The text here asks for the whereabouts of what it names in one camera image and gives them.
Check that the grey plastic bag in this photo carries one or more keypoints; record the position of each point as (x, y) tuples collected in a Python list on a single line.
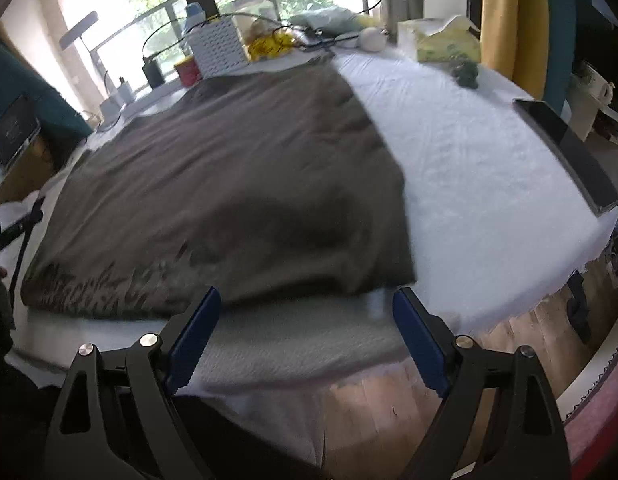
[(329, 19)]

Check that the small green item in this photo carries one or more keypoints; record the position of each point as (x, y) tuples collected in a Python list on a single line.
[(466, 74)]

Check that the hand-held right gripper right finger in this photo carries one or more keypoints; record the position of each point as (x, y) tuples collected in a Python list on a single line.
[(419, 345)]

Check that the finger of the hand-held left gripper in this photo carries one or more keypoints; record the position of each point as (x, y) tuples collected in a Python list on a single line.
[(16, 228)]

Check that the white desk lamp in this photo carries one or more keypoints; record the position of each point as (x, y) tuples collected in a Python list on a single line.
[(79, 30)]

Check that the black charger block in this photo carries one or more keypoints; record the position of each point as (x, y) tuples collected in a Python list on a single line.
[(153, 73)]

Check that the white textured tablecloth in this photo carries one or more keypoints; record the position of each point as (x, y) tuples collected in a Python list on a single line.
[(479, 185)]

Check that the white perforated basket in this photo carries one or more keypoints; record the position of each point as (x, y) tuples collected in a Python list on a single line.
[(219, 47)]

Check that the black box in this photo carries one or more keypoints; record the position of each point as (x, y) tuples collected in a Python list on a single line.
[(14, 130)]

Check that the red jar yellow lid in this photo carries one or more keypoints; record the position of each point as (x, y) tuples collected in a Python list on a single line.
[(189, 71)]

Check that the white bottle blue cap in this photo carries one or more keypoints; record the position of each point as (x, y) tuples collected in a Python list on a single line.
[(194, 16)]

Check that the yellow packet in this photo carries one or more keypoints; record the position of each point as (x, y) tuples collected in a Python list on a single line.
[(269, 45)]

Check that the teal curtain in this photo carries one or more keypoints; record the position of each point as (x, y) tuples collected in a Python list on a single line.
[(39, 95), (559, 10)]

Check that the yellow green tissue box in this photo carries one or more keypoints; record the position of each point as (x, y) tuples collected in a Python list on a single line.
[(446, 42)]

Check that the dark tablet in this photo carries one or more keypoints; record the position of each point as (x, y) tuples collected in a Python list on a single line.
[(569, 150)]

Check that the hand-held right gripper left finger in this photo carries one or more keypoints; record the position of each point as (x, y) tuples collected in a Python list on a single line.
[(194, 345)]

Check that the cardboard box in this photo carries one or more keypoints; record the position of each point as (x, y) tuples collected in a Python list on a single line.
[(24, 177)]

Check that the white egg-shaped item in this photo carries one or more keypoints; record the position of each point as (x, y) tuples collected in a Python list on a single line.
[(371, 39)]

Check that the olive green t-shirt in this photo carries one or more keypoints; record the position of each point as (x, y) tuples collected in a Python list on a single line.
[(239, 175)]

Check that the yellow curtain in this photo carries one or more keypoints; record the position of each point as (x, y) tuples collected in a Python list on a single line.
[(509, 20)]

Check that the steel tumbler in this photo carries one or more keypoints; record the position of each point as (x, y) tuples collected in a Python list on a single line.
[(394, 0)]

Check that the dark slipper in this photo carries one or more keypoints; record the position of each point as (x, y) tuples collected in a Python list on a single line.
[(580, 305)]

